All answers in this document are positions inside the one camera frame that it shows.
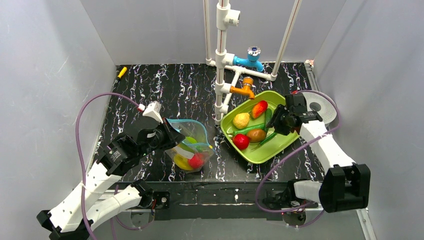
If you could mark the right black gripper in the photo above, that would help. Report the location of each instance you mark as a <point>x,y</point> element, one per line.
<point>279,119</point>

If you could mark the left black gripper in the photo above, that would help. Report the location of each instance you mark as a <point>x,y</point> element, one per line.
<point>168,133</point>

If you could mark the brown orange toy potato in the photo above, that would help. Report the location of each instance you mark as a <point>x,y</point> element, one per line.
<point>256,135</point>

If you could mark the clear zip top bag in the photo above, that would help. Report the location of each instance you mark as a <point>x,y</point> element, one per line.
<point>194,151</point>

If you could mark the green toy bean pod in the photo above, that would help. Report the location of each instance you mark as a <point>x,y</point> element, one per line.
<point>199,145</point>

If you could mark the red toy strawberry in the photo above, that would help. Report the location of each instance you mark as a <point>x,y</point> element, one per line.
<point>197,161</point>

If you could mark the red toy apple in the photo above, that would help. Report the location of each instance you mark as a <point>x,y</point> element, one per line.
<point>241,141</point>

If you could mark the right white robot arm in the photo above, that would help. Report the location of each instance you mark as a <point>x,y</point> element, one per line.
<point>346,184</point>

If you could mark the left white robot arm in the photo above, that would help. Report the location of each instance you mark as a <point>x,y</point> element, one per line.
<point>81,211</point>

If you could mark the thin green toy bean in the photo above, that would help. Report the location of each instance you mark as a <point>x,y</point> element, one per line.
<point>266,140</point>

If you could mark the green toy chili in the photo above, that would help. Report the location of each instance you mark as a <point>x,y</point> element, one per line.
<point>246,129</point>

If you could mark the orange red toy fruit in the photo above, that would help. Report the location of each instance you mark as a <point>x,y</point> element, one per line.
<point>258,109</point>

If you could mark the green plastic basket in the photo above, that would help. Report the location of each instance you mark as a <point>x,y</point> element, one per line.
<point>256,153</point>

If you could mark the white filament spool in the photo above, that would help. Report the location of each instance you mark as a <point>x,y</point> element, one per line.
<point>322,104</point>

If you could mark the yellow toy lemon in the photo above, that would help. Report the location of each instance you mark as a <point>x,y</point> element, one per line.
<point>241,120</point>

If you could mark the orange faucet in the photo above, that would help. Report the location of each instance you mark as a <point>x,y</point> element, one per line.
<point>246,89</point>

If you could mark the blue faucet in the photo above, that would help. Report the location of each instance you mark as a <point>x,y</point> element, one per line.
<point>252,60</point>

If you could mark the yellow screwdriver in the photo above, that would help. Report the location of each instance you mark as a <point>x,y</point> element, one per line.
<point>122,72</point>

